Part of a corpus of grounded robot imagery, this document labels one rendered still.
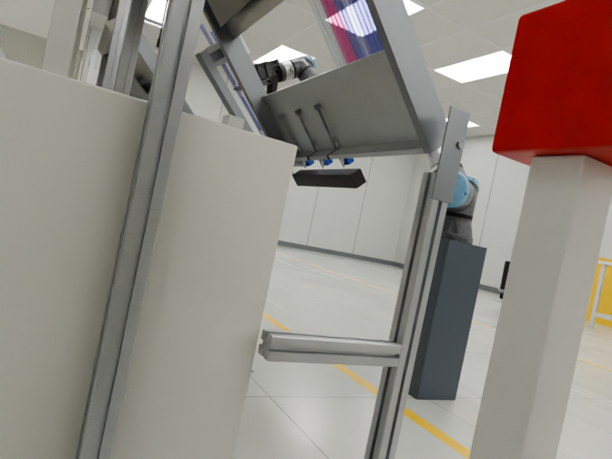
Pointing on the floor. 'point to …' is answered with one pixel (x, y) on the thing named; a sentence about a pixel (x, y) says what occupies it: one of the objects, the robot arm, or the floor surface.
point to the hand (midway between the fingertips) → (238, 90)
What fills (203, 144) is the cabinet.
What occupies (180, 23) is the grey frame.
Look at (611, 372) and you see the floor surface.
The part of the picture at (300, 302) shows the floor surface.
